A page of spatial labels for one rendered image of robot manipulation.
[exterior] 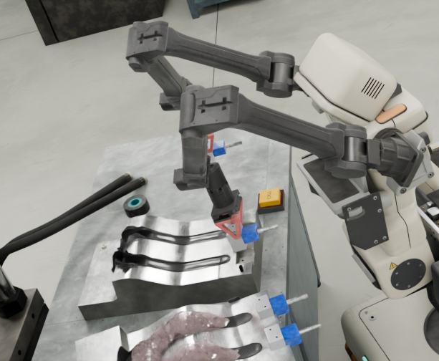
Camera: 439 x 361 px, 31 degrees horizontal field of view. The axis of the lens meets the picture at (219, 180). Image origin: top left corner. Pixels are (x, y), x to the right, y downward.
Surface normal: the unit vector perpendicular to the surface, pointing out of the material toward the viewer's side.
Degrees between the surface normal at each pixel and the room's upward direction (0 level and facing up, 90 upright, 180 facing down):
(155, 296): 90
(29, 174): 0
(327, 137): 67
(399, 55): 0
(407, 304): 0
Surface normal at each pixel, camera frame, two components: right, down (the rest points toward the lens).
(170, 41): 0.51, -0.11
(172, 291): -0.08, 0.61
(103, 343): -0.27, -0.78
